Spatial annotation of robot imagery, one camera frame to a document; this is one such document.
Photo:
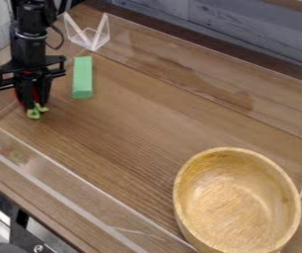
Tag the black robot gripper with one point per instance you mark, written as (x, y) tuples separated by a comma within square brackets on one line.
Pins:
[(27, 57)]

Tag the red knitted strawberry toy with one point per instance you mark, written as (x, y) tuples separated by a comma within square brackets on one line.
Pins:
[(34, 77)]

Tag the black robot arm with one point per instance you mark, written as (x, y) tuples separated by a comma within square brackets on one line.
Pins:
[(34, 15)]

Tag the green rectangular block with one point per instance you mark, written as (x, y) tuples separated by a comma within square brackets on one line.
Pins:
[(81, 83)]

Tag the clear acrylic tray walls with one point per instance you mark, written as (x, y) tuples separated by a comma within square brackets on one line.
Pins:
[(90, 168)]

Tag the round wooden bowl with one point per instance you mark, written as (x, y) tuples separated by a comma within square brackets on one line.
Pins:
[(236, 203)]

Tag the clear acrylic corner bracket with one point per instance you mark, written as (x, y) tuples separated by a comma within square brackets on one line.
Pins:
[(88, 38)]

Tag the black table leg frame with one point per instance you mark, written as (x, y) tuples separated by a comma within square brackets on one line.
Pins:
[(15, 238)]

